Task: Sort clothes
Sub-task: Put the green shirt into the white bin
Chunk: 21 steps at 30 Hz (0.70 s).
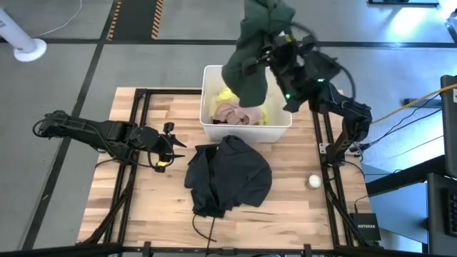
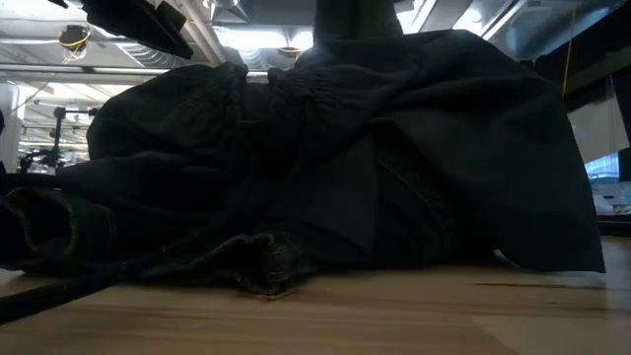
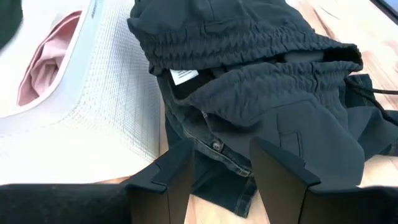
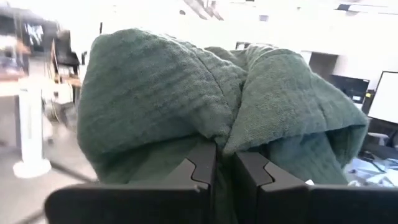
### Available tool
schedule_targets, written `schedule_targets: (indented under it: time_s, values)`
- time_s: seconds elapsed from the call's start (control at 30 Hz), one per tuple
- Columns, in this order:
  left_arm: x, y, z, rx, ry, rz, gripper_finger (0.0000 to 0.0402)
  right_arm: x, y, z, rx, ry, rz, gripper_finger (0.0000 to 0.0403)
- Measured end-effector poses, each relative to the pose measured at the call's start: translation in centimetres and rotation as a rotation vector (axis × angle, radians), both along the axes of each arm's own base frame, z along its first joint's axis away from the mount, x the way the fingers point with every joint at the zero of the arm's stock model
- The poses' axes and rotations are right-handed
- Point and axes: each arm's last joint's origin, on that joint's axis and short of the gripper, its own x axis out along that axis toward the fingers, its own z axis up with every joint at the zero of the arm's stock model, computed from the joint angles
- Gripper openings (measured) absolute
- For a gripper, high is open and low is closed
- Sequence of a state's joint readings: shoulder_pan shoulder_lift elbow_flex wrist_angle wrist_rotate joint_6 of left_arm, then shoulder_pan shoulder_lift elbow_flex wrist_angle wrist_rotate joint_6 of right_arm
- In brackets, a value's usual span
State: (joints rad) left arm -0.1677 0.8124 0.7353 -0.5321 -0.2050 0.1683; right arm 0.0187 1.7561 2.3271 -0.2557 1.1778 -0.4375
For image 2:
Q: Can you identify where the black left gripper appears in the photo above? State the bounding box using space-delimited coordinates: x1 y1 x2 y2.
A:
81 0 194 60

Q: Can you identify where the dark green garment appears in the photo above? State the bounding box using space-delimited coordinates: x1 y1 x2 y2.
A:
313 0 404 43

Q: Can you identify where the long ceiling light bar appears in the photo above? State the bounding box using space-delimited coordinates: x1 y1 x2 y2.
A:
0 62 172 76

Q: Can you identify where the bright ceiling light panel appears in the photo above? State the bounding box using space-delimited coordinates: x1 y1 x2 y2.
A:
214 24 316 51

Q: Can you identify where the black tripod stand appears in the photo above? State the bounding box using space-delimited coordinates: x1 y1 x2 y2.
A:
48 106 100 174

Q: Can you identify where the black knit garment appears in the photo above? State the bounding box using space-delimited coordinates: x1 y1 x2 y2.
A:
0 29 606 297

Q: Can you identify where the white pillar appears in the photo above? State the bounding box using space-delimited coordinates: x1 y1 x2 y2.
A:
0 81 26 164

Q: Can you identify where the silver ceiling beam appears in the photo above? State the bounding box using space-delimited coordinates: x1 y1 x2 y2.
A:
480 0 627 61

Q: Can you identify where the blue window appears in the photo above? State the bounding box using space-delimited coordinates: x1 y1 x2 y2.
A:
584 152 621 181

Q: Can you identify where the white desk clutter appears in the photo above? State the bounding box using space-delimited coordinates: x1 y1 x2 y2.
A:
589 177 631 218

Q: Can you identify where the silver ceiling duct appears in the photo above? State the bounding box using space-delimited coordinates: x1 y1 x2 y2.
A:
66 0 186 69

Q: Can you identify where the black ceiling device yellow cable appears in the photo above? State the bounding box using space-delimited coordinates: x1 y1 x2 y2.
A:
56 24 94 55

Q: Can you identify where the yellow hanging cable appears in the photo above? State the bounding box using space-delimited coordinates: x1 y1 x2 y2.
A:
560 0 579 98

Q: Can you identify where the white wall panel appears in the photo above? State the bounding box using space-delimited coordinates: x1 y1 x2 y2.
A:
566 93 630 164

